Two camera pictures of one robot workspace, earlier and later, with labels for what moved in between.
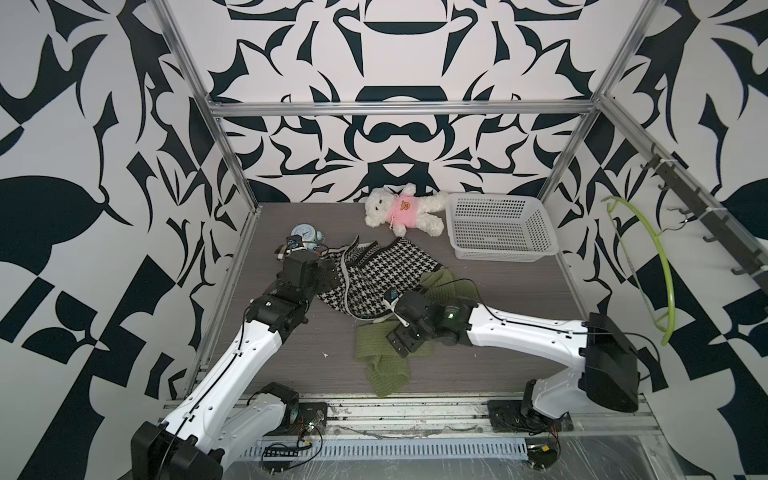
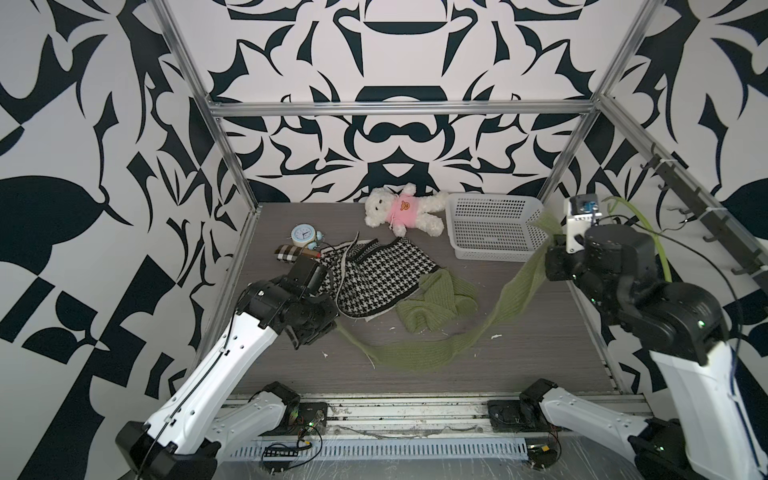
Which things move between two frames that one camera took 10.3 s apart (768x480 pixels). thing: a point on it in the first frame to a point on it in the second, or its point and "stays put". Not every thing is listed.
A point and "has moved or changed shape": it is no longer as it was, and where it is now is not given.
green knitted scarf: (389, 372) has moved or changed shape
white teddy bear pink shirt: (405, 210) stays put
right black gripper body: (408, 334) to (568, 266)
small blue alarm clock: (310, 236) stays put
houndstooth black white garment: (367, 271) stays put
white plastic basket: (499, 227) stays put
